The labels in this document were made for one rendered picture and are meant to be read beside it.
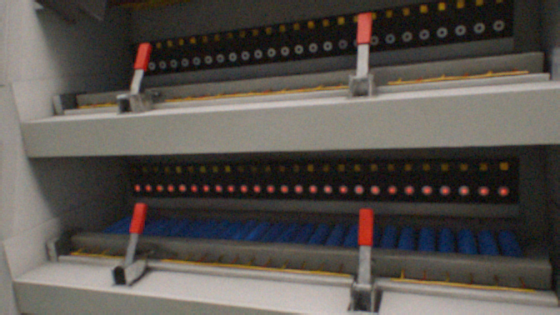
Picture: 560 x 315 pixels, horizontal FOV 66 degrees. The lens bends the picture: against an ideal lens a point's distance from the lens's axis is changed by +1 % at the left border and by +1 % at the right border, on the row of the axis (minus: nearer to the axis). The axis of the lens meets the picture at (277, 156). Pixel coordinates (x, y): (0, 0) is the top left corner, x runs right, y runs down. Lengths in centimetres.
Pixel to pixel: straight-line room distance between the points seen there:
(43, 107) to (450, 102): 50
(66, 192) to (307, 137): 38
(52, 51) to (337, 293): 49
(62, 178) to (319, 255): 38
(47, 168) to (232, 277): 30
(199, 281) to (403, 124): 27
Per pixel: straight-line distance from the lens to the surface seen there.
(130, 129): 51
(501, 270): 46
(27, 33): 66
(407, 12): 59
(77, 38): 72
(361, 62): 43
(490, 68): 47
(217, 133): 45
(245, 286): 47
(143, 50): 56
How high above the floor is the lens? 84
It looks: 4 degrees up
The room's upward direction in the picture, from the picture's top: straight up
